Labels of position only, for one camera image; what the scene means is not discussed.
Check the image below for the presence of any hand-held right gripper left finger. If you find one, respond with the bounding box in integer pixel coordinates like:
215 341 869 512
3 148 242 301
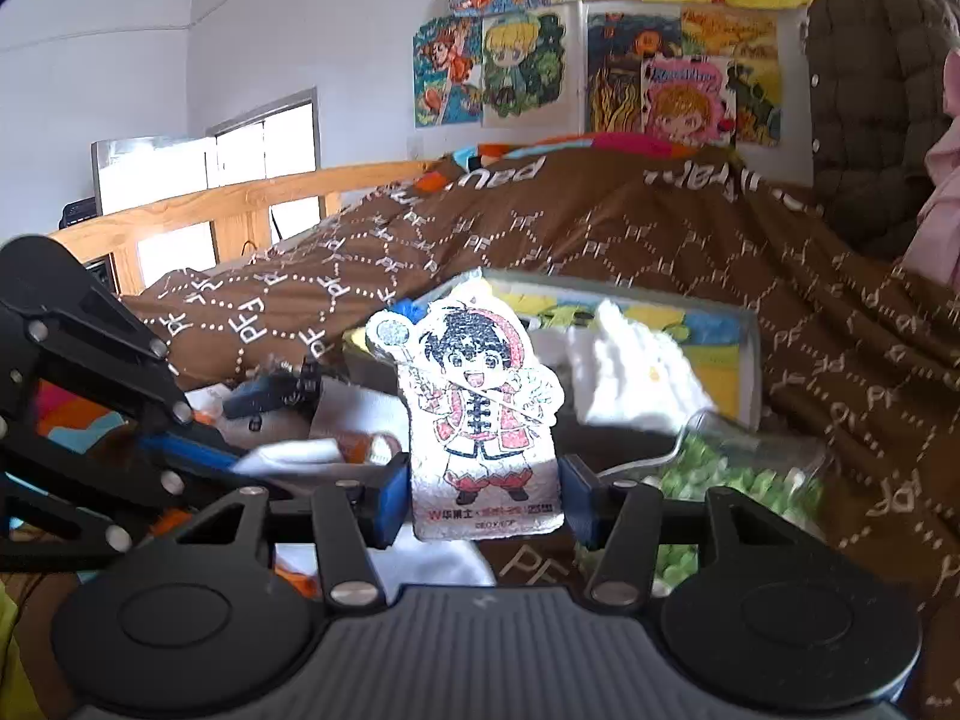
169 454 412 608

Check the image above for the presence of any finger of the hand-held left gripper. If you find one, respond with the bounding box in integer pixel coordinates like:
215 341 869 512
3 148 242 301
0 289 325 428
0 420 245 572

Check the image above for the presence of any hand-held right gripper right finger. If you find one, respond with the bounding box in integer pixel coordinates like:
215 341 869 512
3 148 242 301
559 457 824 606

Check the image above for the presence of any white sock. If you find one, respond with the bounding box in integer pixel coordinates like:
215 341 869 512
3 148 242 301
229 431 402 485

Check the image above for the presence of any cartoon figure plaque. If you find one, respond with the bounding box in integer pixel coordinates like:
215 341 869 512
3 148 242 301
365 277 565 543

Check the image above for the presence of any white waffle cloth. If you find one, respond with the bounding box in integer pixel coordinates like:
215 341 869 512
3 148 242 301
566 301 717 428

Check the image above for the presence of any grey tray with painted picture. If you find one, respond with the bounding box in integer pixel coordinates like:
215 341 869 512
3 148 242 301
341 266 762 432

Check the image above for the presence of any black box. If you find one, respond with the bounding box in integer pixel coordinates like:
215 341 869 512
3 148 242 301
58 197 100 230

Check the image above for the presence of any grey framed panel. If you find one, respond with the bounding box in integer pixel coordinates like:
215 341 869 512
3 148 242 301
91 136 220 220

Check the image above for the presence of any bag of green pieces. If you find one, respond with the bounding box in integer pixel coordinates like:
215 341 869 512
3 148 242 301
600 409 830 597

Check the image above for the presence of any window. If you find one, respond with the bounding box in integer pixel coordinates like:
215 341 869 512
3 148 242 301
206 88 320 192

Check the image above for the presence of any yellow green cloth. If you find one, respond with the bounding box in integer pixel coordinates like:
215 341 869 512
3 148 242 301
0 585 38 720

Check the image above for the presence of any brown printed blanket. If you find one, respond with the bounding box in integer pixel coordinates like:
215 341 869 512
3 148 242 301
0 131 960 720

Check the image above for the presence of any pink garment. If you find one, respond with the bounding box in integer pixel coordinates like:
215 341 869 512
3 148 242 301
900 49 960 293

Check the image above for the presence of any brown quilted jacket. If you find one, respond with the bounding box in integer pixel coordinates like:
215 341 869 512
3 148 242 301
806 0 960 256

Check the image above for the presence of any wooden bed frame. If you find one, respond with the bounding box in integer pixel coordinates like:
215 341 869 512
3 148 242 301
49 160 436 297

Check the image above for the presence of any cluster of colourful wall paintings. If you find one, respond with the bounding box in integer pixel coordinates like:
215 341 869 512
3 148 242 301
412 0 848 147

